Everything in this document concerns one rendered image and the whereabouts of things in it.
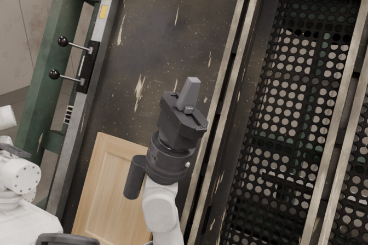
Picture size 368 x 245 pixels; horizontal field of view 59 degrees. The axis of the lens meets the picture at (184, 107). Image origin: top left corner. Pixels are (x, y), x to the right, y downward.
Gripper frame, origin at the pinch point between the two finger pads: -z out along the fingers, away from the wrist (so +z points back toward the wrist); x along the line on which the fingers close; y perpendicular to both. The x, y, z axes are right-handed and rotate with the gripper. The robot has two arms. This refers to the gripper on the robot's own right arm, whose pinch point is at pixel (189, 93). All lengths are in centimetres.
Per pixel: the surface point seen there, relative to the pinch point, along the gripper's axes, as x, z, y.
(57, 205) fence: 44, 75, -9
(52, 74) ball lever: 65, 32, -12
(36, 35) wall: 446, 172, 30
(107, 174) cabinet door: 39, 57, 5
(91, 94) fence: 63, 39, 3
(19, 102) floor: 363, 234, 5
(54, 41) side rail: 89, 30, -8
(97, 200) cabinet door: 36, 66, 2
